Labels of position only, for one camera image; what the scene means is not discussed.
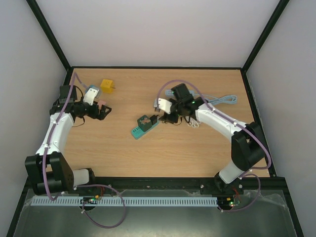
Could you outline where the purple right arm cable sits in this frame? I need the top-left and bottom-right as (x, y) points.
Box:
(157, 79), (272, 213)

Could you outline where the light blue power strip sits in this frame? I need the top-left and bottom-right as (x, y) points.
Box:
(165, 89), (195, 97)

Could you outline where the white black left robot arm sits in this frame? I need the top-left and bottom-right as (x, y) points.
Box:
(25, 85), (112, 195)

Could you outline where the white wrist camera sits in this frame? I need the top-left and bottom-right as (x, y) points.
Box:
(83, 90), (97, 105)
(154, 98), (172, 114)

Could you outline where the dark green plug adapter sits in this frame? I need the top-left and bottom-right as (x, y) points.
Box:
(137, 115), (153, 132)

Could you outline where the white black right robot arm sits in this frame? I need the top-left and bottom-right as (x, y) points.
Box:
(154, 80), (272, 194)

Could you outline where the black metal cage frame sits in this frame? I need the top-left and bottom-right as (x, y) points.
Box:
(6, 0), (306, 237)

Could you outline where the pink charger plug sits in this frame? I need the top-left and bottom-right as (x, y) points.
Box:
(97, 100), (106, 108)

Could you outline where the blue plug adapter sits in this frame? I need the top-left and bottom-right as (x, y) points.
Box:
(86, 84), (102, 98)

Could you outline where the black power adapter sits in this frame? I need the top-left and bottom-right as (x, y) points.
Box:
(150, 115), (159, 126)

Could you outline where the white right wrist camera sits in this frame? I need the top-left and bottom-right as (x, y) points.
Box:
(154, 98), (172, 114)

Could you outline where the yellow cube socket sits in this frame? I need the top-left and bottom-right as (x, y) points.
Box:
(100, 79), (115, 94)

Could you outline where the slotted grey cable duct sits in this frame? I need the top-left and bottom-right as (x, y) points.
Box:
(31, 197), (218, 207)

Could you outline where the light blue strip cable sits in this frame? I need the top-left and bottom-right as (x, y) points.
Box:
(195, 93), (239, 106)

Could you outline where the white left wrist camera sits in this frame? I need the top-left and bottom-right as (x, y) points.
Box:
(83, 90), (97, 105)

